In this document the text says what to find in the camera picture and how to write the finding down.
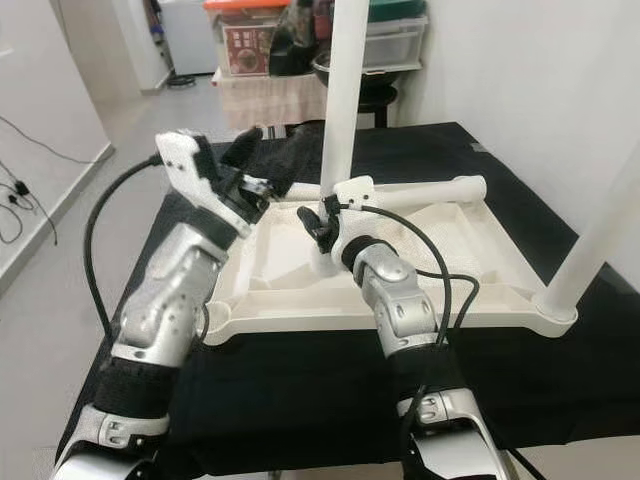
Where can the small black floor object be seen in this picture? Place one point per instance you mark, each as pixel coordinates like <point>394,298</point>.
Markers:
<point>181,81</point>

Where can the black plastic bag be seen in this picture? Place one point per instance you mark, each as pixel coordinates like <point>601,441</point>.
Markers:
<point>295,45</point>

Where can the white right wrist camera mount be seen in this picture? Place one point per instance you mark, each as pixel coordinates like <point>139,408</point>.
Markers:
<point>352,190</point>

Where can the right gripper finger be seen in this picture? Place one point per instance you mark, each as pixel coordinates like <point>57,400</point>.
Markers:
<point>311,224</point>

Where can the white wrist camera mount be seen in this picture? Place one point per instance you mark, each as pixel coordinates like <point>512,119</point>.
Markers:
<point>182,158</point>
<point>352,190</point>

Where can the red print box orange lid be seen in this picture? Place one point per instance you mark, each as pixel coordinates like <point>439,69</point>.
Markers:
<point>245,50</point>

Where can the white plastic table leg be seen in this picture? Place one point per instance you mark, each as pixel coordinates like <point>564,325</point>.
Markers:
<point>345,100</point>
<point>595,240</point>
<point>440,190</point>

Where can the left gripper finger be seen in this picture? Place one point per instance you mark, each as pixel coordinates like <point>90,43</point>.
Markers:
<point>282,172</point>
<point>244,150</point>

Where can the black tablecloth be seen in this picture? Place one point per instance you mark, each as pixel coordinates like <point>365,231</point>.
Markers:
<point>310,400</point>

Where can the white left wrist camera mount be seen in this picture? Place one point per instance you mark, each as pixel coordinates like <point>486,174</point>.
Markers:
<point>182,158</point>

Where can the white plastic table top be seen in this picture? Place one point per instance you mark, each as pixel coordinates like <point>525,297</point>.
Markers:
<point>490,260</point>

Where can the clear container green lid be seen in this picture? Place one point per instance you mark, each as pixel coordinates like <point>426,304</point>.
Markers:
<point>395,45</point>

